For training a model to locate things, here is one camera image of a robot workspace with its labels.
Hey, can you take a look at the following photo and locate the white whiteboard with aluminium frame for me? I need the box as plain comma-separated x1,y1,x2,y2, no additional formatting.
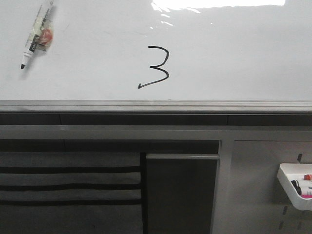
0,0,312,113

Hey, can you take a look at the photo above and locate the white plastic marker tray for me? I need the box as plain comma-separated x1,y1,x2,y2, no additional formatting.
277,163,312,211

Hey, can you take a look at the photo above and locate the taped white dry-erase marker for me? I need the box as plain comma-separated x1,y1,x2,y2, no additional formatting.
20,0,54,69

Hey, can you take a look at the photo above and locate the red capped marker in tray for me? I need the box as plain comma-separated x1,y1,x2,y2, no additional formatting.
303,174,312,181

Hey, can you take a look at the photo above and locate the grey cabinet with dark panels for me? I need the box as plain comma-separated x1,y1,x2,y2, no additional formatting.
0,114,312,234

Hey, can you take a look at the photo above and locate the black capped marker in tray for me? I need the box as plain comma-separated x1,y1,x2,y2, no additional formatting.
291,180,312,195

